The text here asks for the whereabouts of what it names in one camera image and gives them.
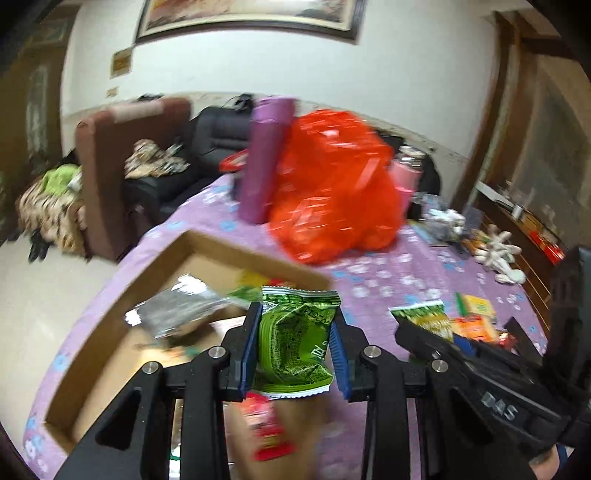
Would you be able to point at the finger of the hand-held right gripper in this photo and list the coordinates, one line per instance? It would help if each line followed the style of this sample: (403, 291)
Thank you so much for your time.
(521, 334)
(429, 341)

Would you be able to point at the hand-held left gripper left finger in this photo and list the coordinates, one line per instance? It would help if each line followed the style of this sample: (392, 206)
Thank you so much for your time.
(249, 346)

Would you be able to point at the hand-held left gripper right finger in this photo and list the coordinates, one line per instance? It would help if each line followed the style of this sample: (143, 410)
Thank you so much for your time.
(341, 360)

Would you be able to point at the bright green snack packet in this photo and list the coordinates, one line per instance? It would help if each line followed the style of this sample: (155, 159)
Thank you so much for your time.
(295, 341)

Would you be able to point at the green cracker packet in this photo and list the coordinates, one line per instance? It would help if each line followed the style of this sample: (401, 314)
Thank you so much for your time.
(249, 281)

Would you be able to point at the silver foil packet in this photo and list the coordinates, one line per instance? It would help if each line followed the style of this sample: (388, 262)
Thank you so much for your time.
(175, 304)

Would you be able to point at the red snack packet black label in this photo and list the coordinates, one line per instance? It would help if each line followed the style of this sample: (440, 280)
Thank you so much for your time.
(270, 429)
(505, 339)

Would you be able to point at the cardboard box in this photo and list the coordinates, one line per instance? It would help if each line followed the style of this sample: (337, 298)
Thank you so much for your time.
(207, 258)

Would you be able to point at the yellow green pea packet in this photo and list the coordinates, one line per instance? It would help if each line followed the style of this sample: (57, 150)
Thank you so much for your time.
(425, 321)

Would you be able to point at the orange cracker packet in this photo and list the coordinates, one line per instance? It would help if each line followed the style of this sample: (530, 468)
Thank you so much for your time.
(471, 328)

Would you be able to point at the yellow orange snack packet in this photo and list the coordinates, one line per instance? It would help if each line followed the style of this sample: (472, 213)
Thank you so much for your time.
(478, 307)

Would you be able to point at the purple floral tablecloth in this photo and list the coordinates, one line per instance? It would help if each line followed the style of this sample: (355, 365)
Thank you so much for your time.
(392, 272)

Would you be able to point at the white lumpy object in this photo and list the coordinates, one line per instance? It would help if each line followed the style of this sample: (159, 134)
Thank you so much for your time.
(501, 258)

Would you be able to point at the red gift box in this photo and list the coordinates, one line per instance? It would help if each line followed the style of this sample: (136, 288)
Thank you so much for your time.
(547, 247)

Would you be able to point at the orange biscuit packet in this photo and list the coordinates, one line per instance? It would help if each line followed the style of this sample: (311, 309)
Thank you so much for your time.
(475, 242)

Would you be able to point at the clear plastic bag with items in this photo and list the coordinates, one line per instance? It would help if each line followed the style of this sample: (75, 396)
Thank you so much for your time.
(443, 221)

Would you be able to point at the jar with pink knitted sleeve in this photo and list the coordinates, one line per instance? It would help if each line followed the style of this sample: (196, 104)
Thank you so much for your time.
(408, 180)

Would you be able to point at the red plastic bag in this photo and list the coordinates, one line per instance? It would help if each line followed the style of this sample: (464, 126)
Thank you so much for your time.
(337, 194)

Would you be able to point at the purple thermos bottle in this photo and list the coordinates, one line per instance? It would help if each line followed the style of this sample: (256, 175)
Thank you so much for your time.
(263, 161)

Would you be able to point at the red plastic object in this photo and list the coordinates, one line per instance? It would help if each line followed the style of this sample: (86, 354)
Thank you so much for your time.
(235, 161)

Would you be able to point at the wooden sideboard with glass panel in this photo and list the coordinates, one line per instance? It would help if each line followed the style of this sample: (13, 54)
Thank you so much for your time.
(545, 138)

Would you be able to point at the plaid scarf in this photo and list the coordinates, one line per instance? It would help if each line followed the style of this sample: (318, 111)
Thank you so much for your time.
(152, 161)

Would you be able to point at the black leather sofa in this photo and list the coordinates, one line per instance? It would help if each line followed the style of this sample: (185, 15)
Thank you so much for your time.
(207, 134)

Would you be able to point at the brown armchair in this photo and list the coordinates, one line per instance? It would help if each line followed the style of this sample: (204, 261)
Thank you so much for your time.
(101, 184)

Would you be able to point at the black shoes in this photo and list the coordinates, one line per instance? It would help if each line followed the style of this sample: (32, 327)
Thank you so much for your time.
(37, 247)

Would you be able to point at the brown patterned blanket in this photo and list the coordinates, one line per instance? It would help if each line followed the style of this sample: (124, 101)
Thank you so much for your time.
(51, 217)

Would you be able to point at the green cloth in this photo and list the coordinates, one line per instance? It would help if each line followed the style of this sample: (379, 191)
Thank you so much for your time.
(60, 177)

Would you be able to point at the wall socket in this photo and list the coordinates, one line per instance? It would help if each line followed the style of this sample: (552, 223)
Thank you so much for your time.
(112, 92)

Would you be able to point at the small wall frame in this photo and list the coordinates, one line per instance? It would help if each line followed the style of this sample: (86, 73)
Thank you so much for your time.
(122, 62)

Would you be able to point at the framed wall painting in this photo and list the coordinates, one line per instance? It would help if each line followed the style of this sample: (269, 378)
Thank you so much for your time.
(240, 11)

